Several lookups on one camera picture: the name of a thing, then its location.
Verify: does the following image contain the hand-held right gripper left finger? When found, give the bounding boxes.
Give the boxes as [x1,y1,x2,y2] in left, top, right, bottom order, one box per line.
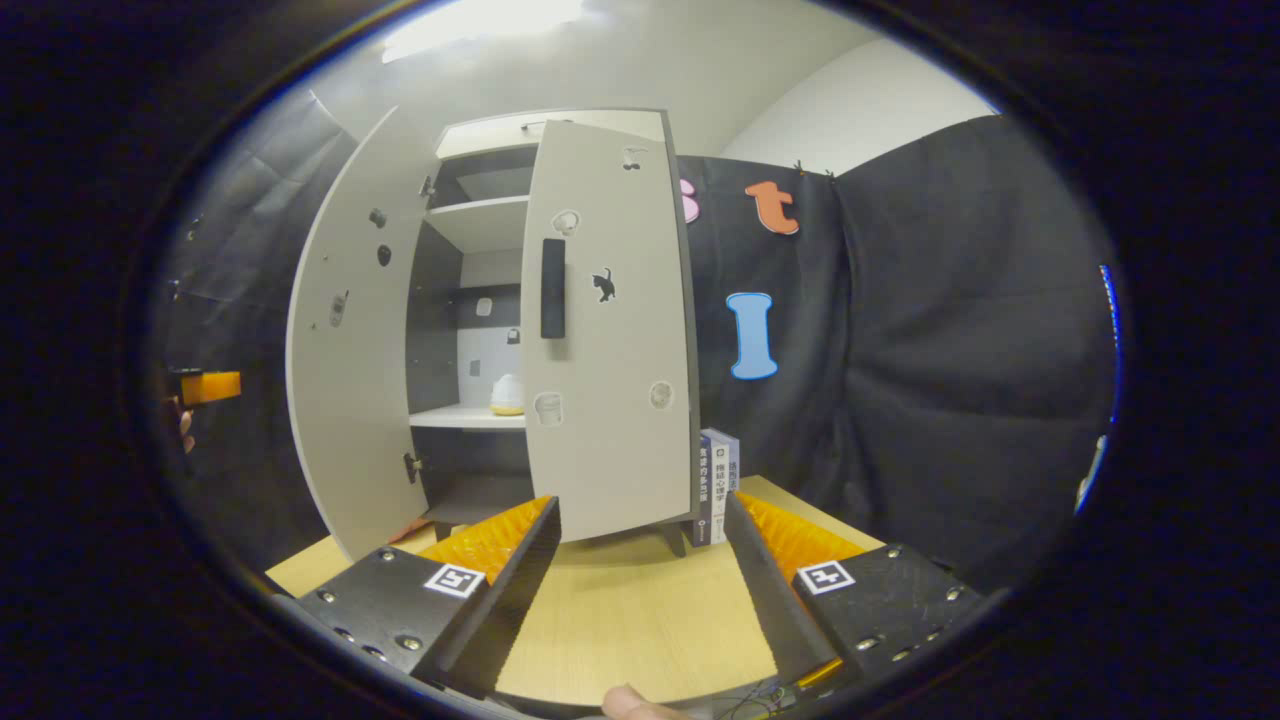
[270,495,563,699]

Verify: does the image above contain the dark blue book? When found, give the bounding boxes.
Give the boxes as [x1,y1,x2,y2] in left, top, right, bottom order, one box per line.
[690,435,714,548]

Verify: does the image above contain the white cabinet door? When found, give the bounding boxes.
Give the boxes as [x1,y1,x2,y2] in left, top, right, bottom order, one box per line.
[519,118,701,544]
[285,105,443,563]

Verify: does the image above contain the white shoe cabinet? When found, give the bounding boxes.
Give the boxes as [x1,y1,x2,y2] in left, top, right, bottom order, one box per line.
[405,108,701,559]

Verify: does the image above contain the white book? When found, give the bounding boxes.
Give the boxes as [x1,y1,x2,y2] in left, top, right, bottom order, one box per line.
[706,428,741,546]

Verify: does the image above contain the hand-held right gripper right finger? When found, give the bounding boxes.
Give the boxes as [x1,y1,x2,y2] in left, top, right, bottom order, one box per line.
[722,491,991,691]

